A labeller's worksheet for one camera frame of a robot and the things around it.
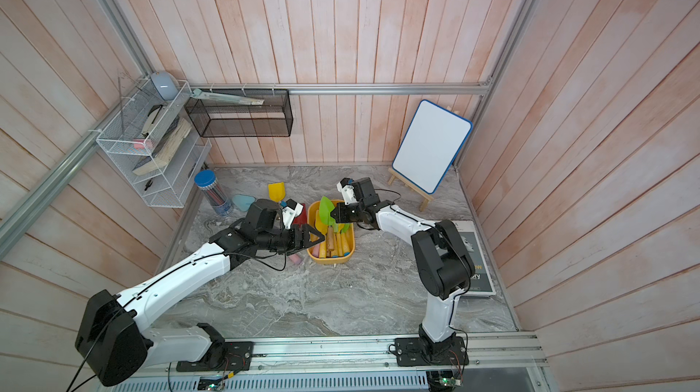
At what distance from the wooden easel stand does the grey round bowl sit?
81cm

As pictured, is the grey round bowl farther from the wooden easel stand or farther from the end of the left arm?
the wooden easel stand

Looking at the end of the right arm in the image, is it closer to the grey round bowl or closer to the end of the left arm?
the end of the left arm

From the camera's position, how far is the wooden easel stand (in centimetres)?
103

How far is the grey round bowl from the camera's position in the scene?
831 mm

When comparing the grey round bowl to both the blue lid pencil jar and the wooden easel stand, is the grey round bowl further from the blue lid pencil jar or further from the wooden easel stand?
the wooden easel stand

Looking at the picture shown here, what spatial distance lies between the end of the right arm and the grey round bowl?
2.10 ft

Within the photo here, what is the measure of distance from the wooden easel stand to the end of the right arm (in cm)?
30

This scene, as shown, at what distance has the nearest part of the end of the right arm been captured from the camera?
71 cm

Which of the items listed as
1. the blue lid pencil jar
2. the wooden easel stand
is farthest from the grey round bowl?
the wooden easel stand

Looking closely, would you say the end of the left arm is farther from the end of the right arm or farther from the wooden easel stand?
the wooden easel stand

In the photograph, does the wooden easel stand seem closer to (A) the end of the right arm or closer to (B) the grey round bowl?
(A) the end of the right arm
